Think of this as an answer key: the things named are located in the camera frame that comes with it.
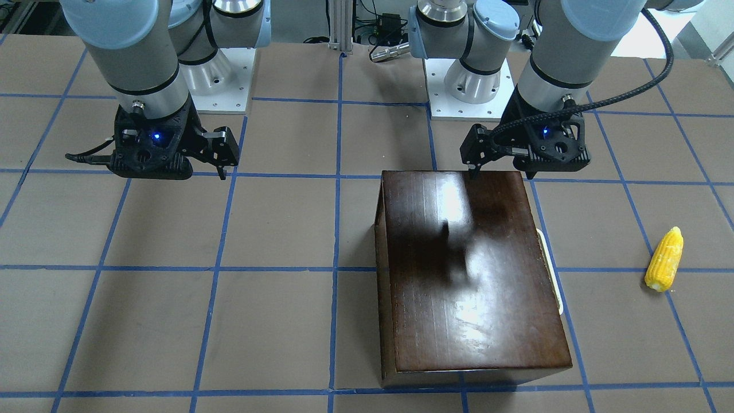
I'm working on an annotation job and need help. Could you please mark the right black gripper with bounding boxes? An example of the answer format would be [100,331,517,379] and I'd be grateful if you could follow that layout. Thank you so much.
[186,127,240,181]

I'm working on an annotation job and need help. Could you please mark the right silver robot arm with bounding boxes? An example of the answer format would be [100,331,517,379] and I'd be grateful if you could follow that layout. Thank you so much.
[60,1,272,180]

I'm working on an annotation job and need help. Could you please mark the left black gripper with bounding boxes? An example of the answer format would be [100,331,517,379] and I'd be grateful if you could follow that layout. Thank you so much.
[459,124,540,180]

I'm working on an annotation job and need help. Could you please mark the black braided cable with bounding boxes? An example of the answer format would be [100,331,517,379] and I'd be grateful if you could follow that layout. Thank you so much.
[487,8,673,138]

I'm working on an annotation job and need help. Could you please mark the yellow corn cob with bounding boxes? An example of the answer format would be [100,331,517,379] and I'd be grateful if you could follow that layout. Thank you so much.
[644,227,685,293]

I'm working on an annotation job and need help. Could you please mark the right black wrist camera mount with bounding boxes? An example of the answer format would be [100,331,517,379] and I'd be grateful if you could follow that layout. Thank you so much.
[107,97,200,180]

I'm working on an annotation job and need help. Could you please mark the dark brown wooden cabinet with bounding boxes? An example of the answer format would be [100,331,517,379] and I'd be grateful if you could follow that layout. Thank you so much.
[374,172,572,388]

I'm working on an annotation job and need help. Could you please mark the light wood drawer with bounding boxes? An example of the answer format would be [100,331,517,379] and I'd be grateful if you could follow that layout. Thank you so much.
[536,228,565,315]

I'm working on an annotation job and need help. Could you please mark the aluminium frame post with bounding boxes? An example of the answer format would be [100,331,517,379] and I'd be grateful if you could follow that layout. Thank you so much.
[327,1,354,56]

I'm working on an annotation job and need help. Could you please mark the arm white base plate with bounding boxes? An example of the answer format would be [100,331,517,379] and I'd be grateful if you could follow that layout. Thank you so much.
[180,49,257,115]
[424,59,514,122]

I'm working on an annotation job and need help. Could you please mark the black electronics box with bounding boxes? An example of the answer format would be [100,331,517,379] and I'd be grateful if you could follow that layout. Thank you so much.
[377,13,402,38]

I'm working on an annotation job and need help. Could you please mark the silver metal cylinder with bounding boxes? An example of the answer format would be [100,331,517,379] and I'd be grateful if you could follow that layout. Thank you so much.
[369,42,411,63]

